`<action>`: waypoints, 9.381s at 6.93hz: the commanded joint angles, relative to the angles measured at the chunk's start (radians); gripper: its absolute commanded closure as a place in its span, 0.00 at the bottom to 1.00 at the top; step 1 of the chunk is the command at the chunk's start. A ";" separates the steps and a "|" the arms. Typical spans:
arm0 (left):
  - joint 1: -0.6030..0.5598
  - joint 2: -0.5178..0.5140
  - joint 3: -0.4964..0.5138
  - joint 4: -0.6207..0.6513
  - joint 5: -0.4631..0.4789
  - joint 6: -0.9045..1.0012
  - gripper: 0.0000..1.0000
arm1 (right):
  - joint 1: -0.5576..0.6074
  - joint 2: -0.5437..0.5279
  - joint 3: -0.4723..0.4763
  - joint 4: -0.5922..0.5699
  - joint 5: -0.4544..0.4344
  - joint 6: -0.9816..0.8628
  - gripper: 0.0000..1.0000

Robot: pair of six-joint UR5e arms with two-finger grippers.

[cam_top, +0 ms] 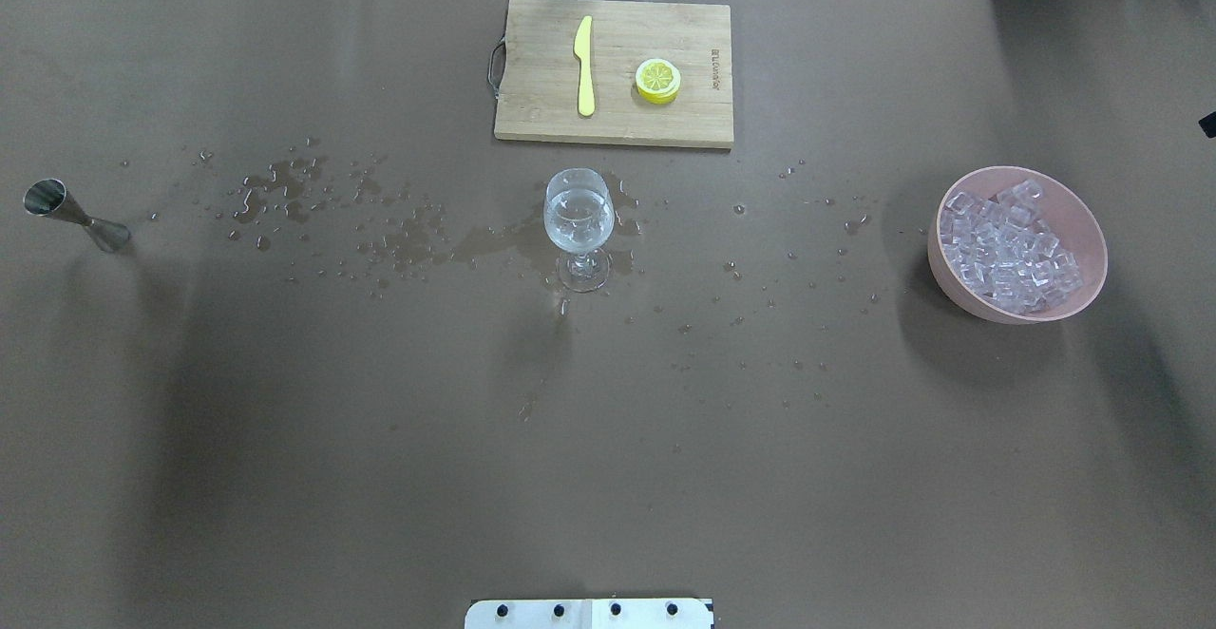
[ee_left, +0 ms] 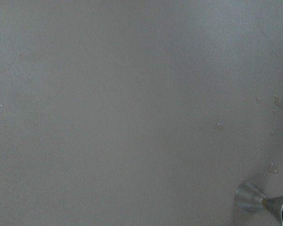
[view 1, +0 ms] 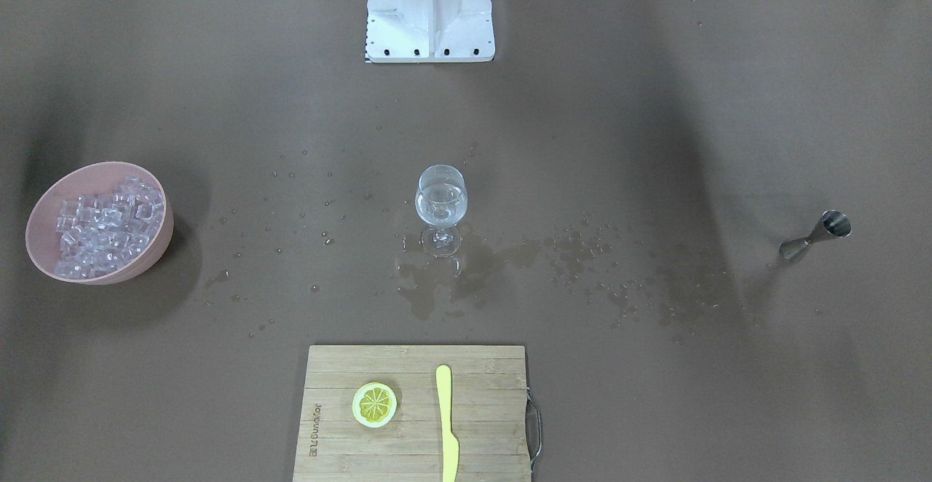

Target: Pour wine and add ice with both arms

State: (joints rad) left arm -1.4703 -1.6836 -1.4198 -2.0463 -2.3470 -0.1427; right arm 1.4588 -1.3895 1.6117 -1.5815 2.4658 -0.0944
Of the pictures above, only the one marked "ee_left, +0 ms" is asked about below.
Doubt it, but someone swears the steel double jigger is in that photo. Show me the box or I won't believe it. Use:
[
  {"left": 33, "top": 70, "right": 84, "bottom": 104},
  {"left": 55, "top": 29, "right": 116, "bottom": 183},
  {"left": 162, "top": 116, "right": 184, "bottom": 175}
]
[{"left": 234, "top": 182, "right": 283, "bottom": 226}]

